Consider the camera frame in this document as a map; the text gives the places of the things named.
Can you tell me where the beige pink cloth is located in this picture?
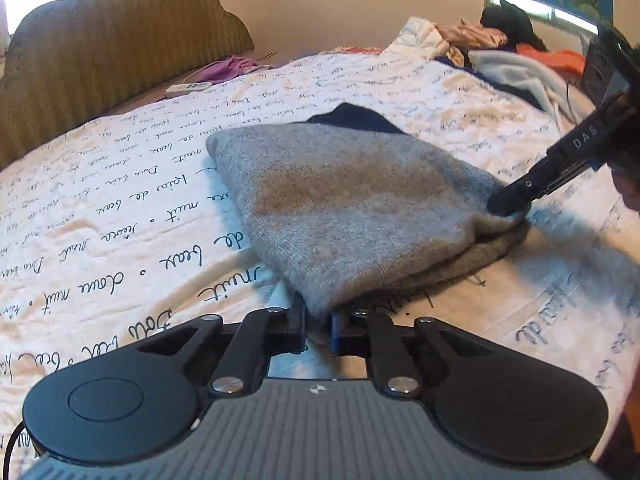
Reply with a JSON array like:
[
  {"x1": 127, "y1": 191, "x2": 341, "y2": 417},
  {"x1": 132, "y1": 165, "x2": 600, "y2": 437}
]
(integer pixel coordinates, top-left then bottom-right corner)
[{"x1": 435, "y1": 19, "x2": 508, "y2": 66}]

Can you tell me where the red patterned cloth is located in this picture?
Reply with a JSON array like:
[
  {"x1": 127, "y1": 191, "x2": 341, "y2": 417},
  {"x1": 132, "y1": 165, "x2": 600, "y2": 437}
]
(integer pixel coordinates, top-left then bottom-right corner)
[{"x1": 330, "y1": 46, "x2": 392, "y2": 56}]

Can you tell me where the orange cloth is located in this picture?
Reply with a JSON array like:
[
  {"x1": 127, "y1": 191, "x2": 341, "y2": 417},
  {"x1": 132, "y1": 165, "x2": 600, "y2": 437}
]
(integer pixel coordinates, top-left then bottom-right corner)
[{"x1": 515, "y1": 42, "x2": 586, "y2": 77}]

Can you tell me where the purple cloth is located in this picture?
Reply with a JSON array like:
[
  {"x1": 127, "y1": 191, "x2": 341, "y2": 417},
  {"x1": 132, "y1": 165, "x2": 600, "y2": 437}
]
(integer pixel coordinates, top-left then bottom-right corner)
[{"x1": 202, "y1": 56, "x2": 258, "y2": 83}]

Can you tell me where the black cloth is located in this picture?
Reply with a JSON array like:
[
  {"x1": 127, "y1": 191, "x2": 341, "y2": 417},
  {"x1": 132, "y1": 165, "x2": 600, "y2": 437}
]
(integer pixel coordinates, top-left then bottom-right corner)
[{"x1": 480, "y1": 0, "x2": 548, "y2": 53}]

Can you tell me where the white remote control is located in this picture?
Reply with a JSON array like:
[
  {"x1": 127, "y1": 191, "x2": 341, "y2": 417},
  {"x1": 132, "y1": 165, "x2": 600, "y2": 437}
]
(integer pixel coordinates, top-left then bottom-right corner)
[{"x1": 166, "y1": 81, "x2": 213, "y2": 98}]

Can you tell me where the green ribbed headboard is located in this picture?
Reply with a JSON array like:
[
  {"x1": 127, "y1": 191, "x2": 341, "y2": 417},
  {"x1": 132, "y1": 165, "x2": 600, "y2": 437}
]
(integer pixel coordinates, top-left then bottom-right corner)
[{"x1": 0, "y1": 0, "x2": 256, "y2": 171}]

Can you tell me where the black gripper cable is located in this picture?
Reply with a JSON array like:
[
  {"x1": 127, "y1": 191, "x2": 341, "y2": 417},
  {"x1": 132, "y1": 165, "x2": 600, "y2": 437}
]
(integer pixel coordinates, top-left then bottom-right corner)
[{"x1": 0, "y1": 419, "x2": 26, "y2": 480}]

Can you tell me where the white crumpled cloth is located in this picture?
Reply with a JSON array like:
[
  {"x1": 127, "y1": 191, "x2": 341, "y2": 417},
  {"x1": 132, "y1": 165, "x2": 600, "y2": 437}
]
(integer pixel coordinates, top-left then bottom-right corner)
[{"x1": 387, "y1": 16, "x2": 451, "y2": 61}]

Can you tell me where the grey and navy knit sweater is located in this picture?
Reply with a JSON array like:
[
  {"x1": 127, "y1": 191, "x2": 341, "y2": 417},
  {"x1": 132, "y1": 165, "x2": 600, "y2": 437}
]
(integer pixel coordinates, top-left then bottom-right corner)
[{"x1": 206, "y1": 102, "x2": 532, "y2": 318}]

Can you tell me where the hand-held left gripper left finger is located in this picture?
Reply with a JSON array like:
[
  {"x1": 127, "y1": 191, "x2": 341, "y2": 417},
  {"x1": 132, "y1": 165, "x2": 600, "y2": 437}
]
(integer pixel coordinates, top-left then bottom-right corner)
[{"x1": 132, "y1": 292, "x2": 308, "y2": 401}]

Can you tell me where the light blue cloth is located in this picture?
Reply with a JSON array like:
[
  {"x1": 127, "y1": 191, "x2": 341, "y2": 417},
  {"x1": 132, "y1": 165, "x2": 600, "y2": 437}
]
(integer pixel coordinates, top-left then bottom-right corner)
[{"x1": 467, "y1": 49, "x2": 591, "y2": 122}]

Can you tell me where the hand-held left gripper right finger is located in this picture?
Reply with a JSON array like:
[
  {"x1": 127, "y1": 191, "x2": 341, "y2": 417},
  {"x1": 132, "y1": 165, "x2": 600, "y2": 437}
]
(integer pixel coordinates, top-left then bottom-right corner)
[{"x1": 327, "y1": 310, "x2": 503, "y2": 401}]

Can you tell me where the white blanket with script print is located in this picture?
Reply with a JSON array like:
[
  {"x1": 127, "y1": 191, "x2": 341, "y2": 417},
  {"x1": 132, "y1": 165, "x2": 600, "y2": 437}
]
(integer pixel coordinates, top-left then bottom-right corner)
[{"x1": 0, "y1": 50, "x2": 640, "y2": 480}]

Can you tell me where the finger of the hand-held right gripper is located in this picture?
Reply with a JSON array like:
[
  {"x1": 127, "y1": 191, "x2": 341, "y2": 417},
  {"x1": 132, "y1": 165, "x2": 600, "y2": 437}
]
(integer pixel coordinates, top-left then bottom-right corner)
[{"x1": 486, "y1": 121, "x2": 603, "y2": 217}]

